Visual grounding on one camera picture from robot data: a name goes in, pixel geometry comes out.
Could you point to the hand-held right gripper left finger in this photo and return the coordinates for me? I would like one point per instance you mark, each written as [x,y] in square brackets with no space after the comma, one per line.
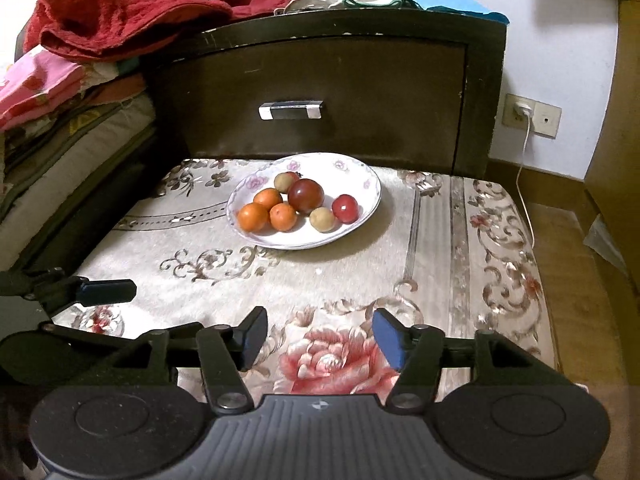
[252,337]

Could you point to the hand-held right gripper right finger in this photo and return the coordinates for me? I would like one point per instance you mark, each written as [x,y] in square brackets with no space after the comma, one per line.
[390,337]

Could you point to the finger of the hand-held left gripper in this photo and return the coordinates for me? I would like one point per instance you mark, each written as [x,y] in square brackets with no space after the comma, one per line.
[107,292]
[95,337]

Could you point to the orange tangerine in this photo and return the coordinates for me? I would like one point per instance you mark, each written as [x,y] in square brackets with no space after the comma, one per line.
[283,216]
[252,217]
[267,196]

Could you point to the yellow-green jujube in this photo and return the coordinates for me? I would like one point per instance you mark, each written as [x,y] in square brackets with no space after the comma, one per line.
[321,219]
[284,181]

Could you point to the large dark red tomato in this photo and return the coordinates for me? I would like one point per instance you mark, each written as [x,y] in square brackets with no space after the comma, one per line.
[305,196]

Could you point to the white floral plate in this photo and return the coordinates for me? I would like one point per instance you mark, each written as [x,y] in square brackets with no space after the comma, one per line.
[360,185]

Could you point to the floral table cloth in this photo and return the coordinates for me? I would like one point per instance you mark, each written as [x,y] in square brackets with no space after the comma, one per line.
[425,260]

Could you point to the stacked mattress bedding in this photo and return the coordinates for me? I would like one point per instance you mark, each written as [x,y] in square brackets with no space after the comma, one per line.
[65,160]

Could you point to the pink floral blanket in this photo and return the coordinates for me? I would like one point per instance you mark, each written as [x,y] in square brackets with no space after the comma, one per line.
[35,85]

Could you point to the dark wooden nightstand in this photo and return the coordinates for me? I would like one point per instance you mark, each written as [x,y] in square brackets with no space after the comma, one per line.
[380,85]

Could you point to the red knitted blanket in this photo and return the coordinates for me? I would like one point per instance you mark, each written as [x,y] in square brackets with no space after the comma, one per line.
[110,20]

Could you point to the wooden wardrobe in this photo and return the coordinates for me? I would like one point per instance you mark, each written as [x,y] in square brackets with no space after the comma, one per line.
[620,135]

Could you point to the blue cloth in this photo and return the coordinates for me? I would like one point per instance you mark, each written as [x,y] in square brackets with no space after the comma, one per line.
[460,5]

